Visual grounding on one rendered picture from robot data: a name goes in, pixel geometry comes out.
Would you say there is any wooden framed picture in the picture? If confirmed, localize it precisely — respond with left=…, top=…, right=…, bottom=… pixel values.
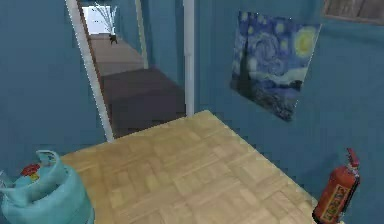
left=321, top=0, right=384, bottom=27

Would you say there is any red fire extinguisher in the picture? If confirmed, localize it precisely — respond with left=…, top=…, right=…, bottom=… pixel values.
left=312, top=147, right=361, bottom=224

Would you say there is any blue starry night painting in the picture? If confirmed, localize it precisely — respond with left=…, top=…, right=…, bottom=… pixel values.
left=229, top=10, right=323, bottom=123

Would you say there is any teal gas cylinder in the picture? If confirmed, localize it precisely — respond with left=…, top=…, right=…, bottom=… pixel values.
left=0, top=149, right=96, bottom=224

